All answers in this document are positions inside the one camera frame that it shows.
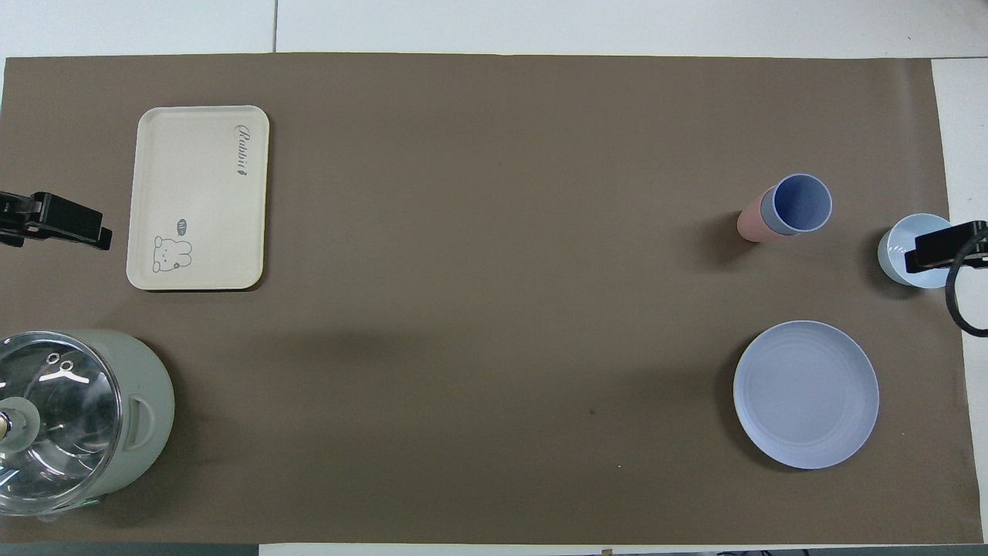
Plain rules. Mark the light blue bowl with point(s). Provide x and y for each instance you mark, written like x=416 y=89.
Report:
x=926 y=280

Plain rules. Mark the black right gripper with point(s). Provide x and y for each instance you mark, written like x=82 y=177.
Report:
x=982 y=243

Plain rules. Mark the periwinkle blue cup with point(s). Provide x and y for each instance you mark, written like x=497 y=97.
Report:
x=803 y=205

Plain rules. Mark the cream rabbit print tray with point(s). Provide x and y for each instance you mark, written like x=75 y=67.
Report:
x=201 y=177

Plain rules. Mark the glass pot lid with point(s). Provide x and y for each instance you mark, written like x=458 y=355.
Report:
x=77 y=417

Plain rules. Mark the pink cup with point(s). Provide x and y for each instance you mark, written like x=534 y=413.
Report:
x=750 y=224

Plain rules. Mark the periwinkle blue plate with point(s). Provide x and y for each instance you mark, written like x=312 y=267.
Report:
x=806 y=394

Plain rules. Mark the brown table mat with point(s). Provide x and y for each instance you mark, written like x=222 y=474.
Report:
x=494 y=309

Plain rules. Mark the pale green cooking pot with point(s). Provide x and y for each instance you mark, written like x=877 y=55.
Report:
x=148 y=401

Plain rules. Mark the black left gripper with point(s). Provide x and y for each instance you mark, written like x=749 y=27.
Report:
x=15 y=207

